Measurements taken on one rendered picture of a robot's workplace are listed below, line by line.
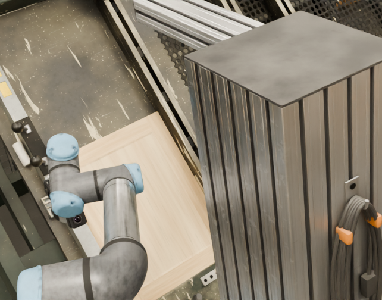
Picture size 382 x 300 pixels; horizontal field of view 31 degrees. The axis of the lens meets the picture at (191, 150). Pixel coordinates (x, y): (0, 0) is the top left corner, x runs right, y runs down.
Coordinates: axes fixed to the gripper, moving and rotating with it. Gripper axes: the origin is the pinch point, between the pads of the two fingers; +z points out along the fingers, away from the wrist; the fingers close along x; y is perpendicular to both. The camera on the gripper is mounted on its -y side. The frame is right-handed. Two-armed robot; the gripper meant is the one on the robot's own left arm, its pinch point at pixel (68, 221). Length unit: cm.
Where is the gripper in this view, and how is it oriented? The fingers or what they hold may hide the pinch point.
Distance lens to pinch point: 195.3
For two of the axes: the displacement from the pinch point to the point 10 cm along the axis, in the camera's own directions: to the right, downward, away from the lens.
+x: -8.4, 3.7, -3.9
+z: -1.3, 5.7, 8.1
